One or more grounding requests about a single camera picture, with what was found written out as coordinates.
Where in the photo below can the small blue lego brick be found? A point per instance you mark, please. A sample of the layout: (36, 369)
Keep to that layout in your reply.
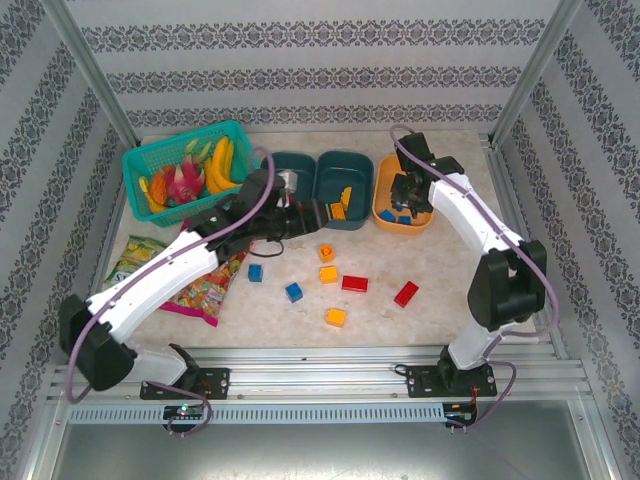
(388, 216)

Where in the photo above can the yellow lego brick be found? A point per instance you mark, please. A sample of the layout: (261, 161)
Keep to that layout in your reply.
(326, 253)
(336, 318)
(328, 275)

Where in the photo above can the red lego brick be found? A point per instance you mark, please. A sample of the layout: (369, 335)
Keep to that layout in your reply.
(355, 283)
(406, 293)

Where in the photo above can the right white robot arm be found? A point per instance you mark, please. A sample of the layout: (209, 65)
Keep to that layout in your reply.
(480, 225)

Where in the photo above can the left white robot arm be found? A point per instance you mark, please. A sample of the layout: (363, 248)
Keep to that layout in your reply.
(150, 280)

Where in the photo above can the orange plastic container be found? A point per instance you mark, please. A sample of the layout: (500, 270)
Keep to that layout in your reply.
(385, 172)

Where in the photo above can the teal plastic container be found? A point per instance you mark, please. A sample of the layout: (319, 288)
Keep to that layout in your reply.
(300, 162)
(350, 170)

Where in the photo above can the yellow banana bunch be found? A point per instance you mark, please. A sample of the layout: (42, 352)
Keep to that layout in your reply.
(220, 170)

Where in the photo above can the pink dragon fruit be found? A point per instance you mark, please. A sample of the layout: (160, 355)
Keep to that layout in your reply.
(186, 182)

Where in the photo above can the colourful pink candy bag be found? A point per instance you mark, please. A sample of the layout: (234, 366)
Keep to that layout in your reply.
(205, 292)

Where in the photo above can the orange striped fruit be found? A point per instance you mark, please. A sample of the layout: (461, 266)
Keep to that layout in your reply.
(159, 187)

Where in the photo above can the small yellow curved fruit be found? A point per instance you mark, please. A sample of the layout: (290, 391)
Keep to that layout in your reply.
(152, 206)

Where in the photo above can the teal plastic basket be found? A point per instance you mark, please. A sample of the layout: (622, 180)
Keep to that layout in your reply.
(150, 215)

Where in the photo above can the green yellow snack packet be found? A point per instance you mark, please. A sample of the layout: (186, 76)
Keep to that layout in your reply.
(132, 255)

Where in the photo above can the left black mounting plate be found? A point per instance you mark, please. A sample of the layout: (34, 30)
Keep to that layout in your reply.
(217, 382)

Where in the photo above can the black mounting plate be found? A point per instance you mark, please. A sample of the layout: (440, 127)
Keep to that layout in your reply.
(420, 382)
(217, 382)

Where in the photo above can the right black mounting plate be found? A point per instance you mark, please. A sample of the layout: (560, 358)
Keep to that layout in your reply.
(420, 382)

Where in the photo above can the left controller board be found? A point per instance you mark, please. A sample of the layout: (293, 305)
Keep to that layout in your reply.
(185, 411)

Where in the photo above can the controller board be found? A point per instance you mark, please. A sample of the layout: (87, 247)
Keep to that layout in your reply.
(460, 412)
(185, 411)

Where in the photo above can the right controller board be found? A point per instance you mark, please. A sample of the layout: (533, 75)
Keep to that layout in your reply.
(460, 412)

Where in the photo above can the right aluminium side rail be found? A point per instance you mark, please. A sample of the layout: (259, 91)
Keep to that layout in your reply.
(510, 200)

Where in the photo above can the aluminium side rail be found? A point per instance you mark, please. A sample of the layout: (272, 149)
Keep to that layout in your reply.
(111, 225)
(510, 200)

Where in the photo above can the left aluminium side rail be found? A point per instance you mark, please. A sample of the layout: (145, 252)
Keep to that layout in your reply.
(111, 225)

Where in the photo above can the aluminium front rail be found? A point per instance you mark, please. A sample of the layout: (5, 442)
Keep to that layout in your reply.
(310, 380)

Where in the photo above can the right aluminium frame post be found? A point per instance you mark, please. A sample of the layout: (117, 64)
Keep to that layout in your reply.
(539, 65)

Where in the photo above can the aluminium frame post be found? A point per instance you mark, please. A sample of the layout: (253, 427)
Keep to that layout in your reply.
(539, 65)
(88, 65)

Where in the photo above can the left aluminium frame post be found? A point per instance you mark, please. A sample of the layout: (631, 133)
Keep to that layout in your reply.
(88, 65)

